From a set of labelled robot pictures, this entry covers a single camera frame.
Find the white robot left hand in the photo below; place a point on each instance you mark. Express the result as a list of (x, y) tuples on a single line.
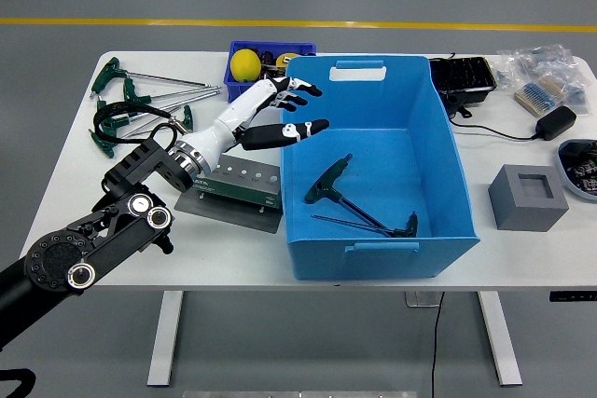
[(233, 116)]

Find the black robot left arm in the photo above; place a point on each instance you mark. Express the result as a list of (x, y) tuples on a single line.
[(93, 249)]

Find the large blue plastic box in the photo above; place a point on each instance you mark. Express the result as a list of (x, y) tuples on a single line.
[(396, 155)]

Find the small blue parts bin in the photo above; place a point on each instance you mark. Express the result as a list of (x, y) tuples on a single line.
[(235, 88)]

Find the yellow lemon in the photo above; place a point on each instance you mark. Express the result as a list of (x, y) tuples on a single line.
[(245, 64)]

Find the dark small parts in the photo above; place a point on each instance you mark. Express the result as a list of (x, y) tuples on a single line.
[(269, 62)]

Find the yellow tape measure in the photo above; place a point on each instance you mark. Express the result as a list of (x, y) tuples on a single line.
[(284, 60)]

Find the yellow floor tape line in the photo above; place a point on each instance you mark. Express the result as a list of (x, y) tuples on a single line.
[(326, 23)]

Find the white table leg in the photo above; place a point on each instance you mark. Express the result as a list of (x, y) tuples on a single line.
[(165, 337), (501, 337)]

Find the black plastic tray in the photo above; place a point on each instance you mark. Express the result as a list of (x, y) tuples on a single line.
[(464, 76)]

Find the grey foam cube block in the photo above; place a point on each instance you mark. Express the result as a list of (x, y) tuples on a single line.
[(517, 204)]

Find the clear bag with blue parts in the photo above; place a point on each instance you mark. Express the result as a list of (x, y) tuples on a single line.
[(536, 60)]

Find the resistor tape bundle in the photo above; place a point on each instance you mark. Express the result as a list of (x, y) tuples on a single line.
[(541, 95)]

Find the black power adapter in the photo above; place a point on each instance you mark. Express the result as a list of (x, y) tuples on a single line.
[(555, 122)]

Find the grey-blue bowl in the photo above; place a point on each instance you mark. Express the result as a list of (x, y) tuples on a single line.
[(566, 181)]

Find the clear plastic bag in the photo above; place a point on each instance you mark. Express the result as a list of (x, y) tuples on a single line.
[(576, 97)]

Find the small circuit boards pile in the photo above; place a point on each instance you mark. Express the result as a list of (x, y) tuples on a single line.
[(585, 167)]

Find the black table control panel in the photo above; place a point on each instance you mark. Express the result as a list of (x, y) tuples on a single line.
[(573, 296)]

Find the grey under-table bracket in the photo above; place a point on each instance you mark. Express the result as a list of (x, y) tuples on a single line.
[(422, 299)]

